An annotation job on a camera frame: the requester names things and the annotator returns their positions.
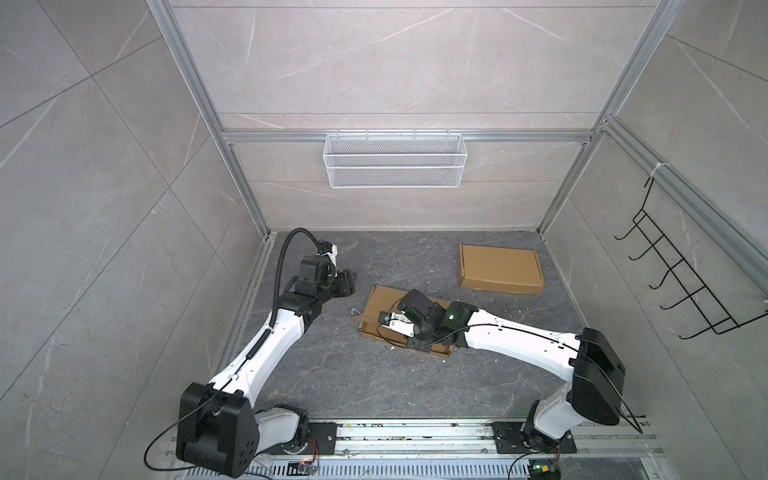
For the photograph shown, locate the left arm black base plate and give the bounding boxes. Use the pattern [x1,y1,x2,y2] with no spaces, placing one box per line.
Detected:
[285,422,338,456]

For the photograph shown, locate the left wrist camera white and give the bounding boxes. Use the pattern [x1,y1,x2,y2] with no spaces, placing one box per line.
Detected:
[318,240,338,269]

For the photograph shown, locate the black wire hook rack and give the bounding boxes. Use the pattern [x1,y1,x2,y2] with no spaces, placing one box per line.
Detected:
[614,178,767,340]

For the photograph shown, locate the white wire mesh basket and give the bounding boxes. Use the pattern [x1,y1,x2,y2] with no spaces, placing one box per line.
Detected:
[323,133,468,189]

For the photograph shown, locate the white zip tie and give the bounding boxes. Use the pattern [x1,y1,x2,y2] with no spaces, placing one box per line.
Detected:
[649,162,671,179]

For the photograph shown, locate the brown cardboard box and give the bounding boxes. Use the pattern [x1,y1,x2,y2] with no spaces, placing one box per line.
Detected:
[360,286,462,356]
[459,244,546,295]

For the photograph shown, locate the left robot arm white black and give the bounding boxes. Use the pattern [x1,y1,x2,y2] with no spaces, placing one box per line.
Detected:
[176,250,356,478]

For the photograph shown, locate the aluminium frame profiles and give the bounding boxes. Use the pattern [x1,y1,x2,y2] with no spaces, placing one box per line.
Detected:
[148,1,767,290]

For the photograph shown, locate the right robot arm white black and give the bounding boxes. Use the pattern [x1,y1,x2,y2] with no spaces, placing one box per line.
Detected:
[378,290,628,451]

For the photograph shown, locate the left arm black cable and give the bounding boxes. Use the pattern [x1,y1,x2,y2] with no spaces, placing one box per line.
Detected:
[142,227,325,473]

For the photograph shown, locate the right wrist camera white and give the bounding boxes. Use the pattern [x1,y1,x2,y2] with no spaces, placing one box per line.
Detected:
[378,312,415,338]

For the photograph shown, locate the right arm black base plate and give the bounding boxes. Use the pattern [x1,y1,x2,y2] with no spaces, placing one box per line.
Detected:
[490,421,577,455]

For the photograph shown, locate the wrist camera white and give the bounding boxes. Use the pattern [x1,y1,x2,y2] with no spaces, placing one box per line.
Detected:
[378,312,415,338]
[318,240,338,269]

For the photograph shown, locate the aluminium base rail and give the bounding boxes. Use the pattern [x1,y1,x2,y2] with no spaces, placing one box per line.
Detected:
[173,416,667,480]

